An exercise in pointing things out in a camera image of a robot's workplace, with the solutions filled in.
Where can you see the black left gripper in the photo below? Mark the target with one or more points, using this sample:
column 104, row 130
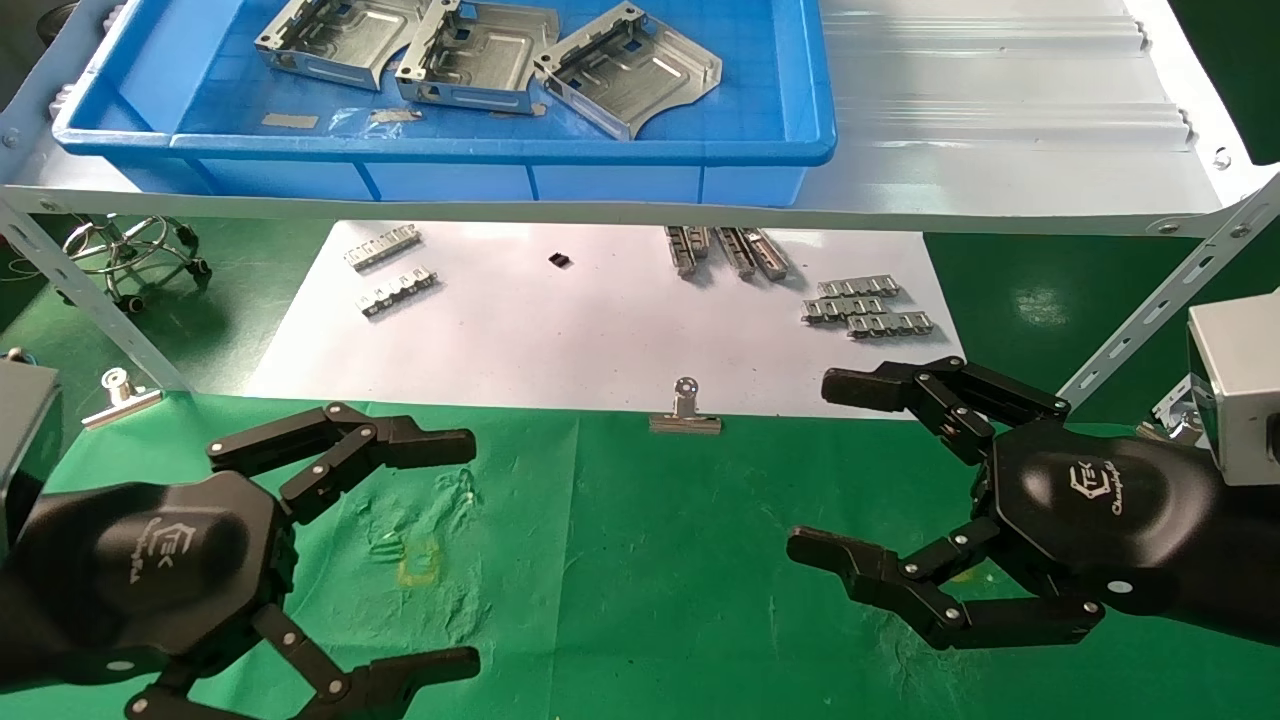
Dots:
column 150, row 570

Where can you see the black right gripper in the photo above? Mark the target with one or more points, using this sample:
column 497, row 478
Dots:
column 1090, row 510

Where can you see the stamped metal bracket part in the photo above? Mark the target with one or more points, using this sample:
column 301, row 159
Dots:
column 340, row 45
column 630, row 75
column 480, row 60

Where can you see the small metal clip strip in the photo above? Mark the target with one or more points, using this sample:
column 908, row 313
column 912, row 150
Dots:
column 382, row 248
column 858, row 289
column 398, row 292
column 843, row 310
column 890, row 325

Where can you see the silver binder clip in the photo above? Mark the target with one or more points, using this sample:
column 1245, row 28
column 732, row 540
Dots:
column 686, row 420
column 125, row 402

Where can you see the green table cloth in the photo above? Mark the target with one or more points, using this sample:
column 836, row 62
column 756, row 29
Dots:
column 650, row 560

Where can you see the shiny metal fitting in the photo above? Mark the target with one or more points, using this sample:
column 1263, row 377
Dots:
column 1175, row 420

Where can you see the white paper sheet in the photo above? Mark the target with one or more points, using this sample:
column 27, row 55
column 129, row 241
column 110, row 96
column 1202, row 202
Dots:
column 600, row 340

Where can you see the perforated metal shelf strut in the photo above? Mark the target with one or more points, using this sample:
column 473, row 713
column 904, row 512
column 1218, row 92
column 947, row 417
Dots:
column 1160, row 305
column 90, row 300

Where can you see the white metal shelf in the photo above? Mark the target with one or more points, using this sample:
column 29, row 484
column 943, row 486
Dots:
column 1000, row 120

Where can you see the chrome stool base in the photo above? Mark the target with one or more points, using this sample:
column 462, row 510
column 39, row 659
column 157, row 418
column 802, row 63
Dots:
column 130, row 250

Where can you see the blue plastic tray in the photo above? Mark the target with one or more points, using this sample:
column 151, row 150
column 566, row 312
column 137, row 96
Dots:
column 600, row 165

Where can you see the metal rail part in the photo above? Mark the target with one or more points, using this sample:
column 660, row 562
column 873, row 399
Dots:
column 688, row 250
column 752, row 254

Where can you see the right wrist grey camera box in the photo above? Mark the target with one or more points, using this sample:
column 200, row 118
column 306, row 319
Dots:
column 1235, row 390

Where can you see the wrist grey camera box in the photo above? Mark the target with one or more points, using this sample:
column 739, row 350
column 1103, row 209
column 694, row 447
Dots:
column 1235, row 390
column 25, row 430

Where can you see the left wrist grey camera box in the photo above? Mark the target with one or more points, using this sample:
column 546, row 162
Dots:
column 25, row 430

